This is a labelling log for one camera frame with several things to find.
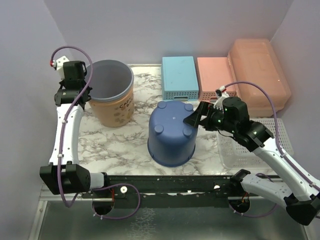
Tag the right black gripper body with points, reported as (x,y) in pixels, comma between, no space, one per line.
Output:
(215,118)

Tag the blue plastic bucket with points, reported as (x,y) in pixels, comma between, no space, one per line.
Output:
(171,142)

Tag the white perforated plastic basket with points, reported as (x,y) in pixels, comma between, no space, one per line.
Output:
(233,156)

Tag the light blue perforated basket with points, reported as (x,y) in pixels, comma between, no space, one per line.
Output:
(179,79)

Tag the pink perforated plastic basket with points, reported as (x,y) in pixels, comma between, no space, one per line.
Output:
(212,73)

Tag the large orange lidded container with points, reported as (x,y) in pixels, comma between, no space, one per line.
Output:
(254,60)

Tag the orange plastic bucket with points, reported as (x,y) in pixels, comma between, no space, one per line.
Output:
(115,113)

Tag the grey-blue plastic bucket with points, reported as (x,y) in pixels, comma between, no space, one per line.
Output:
(111,80)

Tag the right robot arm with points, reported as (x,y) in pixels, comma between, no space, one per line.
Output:
(300,194)

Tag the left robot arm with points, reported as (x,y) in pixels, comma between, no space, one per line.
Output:
(63,174)

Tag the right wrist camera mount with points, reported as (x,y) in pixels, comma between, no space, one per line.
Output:
(221,94)

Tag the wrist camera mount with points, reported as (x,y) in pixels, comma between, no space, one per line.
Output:
(221,94)
(57,65)

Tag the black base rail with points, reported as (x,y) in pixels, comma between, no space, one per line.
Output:
(170,191)

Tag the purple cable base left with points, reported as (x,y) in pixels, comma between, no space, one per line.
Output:
(102,211)

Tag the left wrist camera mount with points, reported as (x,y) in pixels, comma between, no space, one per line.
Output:
(57,65)

